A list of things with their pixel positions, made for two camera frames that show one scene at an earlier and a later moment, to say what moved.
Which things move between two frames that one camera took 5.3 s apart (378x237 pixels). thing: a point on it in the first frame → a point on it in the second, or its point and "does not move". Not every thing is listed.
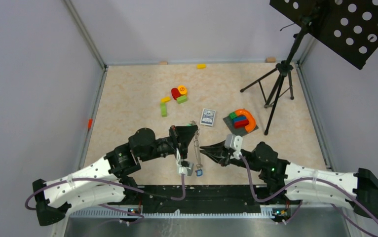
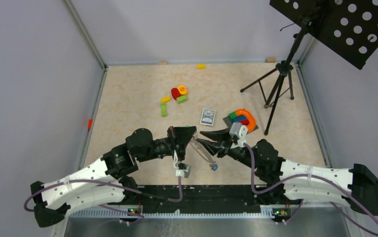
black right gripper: x=219 y=153 → x=221 y=149
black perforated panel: x=355 y=28 does not move
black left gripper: x=181 y=136 does not move
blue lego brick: x=240 y=118 does not move
